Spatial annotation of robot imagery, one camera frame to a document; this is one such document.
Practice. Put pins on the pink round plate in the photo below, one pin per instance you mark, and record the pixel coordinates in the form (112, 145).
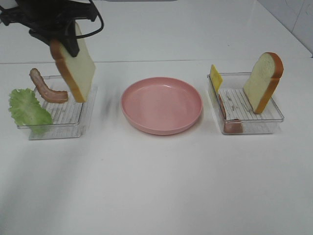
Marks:
(161, 105)

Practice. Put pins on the clear left plastic container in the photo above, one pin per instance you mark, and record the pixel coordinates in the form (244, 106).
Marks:
(69, 119)

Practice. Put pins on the green lettuce leaf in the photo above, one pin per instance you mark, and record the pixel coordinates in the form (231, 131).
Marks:
(26, 110)

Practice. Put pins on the white bread slice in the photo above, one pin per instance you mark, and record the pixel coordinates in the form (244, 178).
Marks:
(76, 71)
(263, 81)

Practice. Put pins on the brown bacon strip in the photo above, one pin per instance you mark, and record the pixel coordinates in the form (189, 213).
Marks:
(233, 127)
(46, 93)

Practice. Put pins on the clear right plastic container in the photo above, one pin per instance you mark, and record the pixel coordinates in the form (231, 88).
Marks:
(237, 106)

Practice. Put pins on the yellow cheese slice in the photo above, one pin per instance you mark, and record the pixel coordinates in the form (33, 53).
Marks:
(215, 78)

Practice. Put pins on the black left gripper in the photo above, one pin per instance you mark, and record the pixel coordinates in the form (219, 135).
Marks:
(49, 19)

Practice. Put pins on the clear plastic container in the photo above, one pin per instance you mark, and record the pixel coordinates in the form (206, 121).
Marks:
(237, 106)
(69, 119)

